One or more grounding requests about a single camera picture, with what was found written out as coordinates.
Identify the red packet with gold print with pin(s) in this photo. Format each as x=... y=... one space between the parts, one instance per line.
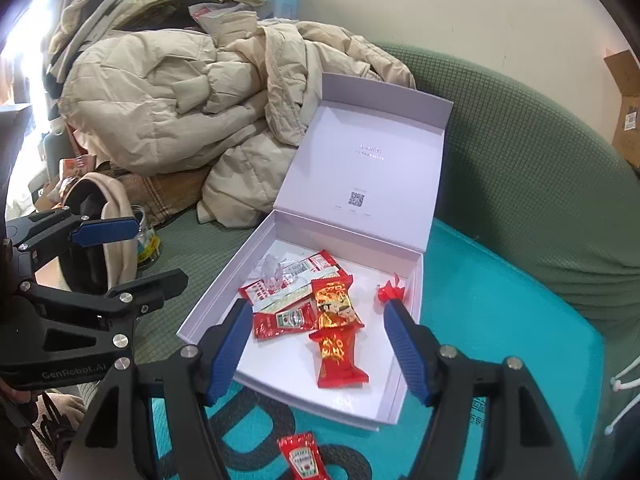
x=337 y=365

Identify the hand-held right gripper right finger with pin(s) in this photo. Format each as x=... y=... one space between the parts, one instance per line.
x=407 y=355

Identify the red ketchup packet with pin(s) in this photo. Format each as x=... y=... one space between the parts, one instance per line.
x=280 y=322
x=298 y=460

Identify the brown plaid cloth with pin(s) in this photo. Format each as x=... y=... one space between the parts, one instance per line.
x=165 y=195

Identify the cardboard box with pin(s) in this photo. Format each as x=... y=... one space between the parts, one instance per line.
x=625 y=115

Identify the long red snack packet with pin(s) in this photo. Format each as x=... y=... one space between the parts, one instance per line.
x=320 y=262

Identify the green sofa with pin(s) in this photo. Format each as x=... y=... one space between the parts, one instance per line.
x=525 y=160

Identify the orange snack packet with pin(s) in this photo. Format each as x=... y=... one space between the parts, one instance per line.
x=75 y=167

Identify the beige puffer jacket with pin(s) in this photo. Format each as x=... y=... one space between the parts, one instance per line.
x=175 y=100

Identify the red gold figure candy packet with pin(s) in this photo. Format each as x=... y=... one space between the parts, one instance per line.
x=332 y=305

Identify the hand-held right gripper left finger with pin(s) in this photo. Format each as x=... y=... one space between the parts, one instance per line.
x=227 y=355

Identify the beige cap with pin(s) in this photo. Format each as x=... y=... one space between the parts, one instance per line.
x=117 y=200

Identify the glass jar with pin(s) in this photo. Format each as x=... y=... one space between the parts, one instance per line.
x=147 y=247

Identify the lavender gift box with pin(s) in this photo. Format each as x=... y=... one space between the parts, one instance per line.
x=370 y=160

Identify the teal printed bag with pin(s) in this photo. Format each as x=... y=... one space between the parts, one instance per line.
x=475 y=310

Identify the small red candy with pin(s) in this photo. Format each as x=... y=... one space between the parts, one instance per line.
x=392 y=291

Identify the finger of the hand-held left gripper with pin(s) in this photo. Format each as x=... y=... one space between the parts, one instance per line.
x=105 y=231
x=155 y=287

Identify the white plastic bag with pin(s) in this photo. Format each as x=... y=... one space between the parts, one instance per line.
x=225 y=17

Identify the clear plastic wrapper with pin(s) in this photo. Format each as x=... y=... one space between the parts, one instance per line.
x=272 y=270

